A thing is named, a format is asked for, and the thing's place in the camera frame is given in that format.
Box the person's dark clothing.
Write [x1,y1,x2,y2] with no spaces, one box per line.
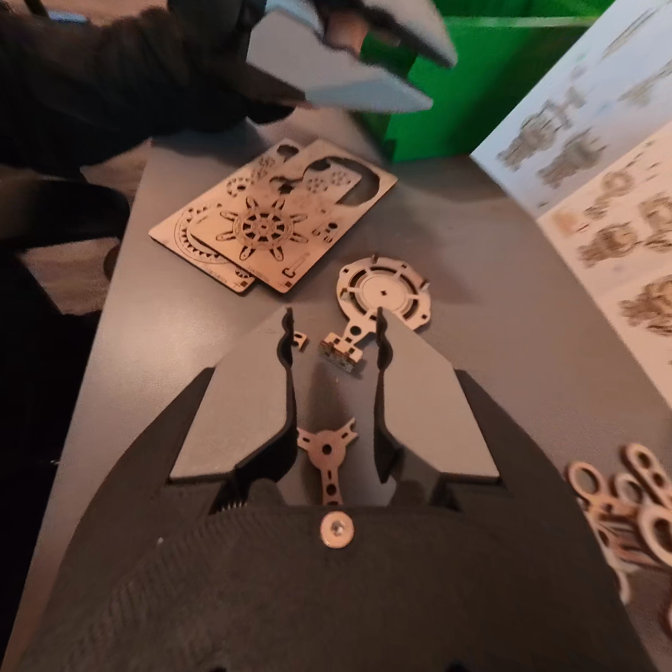
[0,252,103,652]

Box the pile of wooden ring parts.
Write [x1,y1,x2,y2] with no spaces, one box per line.
[564,442,672,604]

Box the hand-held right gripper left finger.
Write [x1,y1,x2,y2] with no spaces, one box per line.
[168,307,298,483]

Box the round wooden disc assembly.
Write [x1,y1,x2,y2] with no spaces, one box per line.
[319,254,433,377]

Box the paper instruction sheet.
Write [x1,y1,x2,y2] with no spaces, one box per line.
[470,0,672,410]

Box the green plastic bin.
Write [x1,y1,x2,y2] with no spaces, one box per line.
[359,0,616,163]

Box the wooden parts sheet with gear ring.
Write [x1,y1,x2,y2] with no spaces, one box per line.
[148,139,295,293]

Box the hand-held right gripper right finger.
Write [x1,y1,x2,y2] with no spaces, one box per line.
[373,307,501,484]

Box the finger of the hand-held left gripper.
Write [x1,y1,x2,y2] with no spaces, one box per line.
[246,9,435,114]
[362,0,459,69]

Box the wooden parts sheet with wheel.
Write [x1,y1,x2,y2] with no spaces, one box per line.
[207,138,399,294]

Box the three-spoke wooden piece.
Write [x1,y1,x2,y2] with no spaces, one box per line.
[296,417,360,506]

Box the person's left forearm black sleeve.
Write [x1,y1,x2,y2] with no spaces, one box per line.
[0,5,184,176]

